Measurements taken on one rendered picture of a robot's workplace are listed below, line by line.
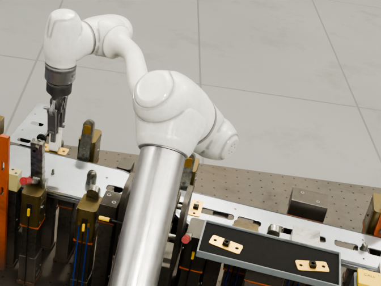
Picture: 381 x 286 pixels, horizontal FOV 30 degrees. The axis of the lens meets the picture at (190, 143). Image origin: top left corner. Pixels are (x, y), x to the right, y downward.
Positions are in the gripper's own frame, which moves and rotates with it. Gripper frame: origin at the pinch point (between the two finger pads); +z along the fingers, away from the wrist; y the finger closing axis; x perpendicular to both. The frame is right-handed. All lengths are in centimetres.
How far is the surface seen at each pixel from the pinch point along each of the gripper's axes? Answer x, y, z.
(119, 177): -20.1, 6.6, 13.0
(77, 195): -10.8, -8.0, 13.0
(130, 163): -21.0, 17.3, 14.0
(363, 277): -94, -34, -3
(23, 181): -0.3, -26.6, -1.4
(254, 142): -63, 225, 113
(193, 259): -50, -25, 12
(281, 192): -76, 67, 43
